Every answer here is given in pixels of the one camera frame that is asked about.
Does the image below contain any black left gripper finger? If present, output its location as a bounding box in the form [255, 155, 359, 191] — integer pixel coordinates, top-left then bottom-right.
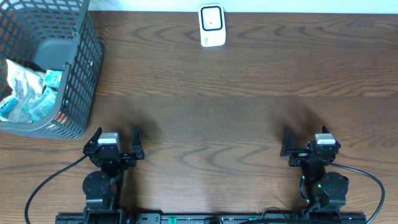
[88, 127, 102, 146]
[131, 129, 145, 160]

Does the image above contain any light green snack packet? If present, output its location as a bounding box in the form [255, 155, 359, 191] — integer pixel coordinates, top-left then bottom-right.
[28, 87, 57, 122]

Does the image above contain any teal small snack packet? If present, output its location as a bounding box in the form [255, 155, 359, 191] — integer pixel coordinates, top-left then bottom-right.
[44, 70, 63, 88]

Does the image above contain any large beige snack bag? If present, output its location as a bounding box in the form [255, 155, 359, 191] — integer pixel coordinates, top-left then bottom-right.
[1, 59, 45, 123]

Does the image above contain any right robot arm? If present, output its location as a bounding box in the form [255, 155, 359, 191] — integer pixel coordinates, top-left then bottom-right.
[280, 126, 349, 220]

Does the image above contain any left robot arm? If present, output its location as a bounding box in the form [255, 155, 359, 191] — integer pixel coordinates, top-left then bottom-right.
[82, 128, 145, 223]

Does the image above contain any white barcode scanner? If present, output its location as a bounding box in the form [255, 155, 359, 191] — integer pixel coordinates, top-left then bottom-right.
[198, 4, 226, 47]

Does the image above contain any dark grey mesh plastic basket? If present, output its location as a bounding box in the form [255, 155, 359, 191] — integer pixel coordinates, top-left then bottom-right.
[1, 0, 103, 139]

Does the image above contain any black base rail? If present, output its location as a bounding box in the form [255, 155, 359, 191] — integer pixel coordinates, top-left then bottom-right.
[55, 212, 368, 224]

